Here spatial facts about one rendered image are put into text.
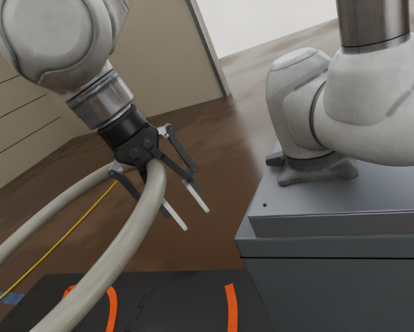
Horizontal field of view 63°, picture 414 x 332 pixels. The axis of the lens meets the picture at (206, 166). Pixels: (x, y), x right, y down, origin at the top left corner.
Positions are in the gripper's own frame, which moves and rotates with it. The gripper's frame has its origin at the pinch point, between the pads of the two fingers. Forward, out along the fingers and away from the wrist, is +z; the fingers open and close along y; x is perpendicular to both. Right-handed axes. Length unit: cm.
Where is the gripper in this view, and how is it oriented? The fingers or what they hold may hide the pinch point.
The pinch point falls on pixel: (185, 205)
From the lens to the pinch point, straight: 62.5
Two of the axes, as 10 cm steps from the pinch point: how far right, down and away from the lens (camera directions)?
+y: -7.8, 6.2, -1.2
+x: 3.2, 2.3, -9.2
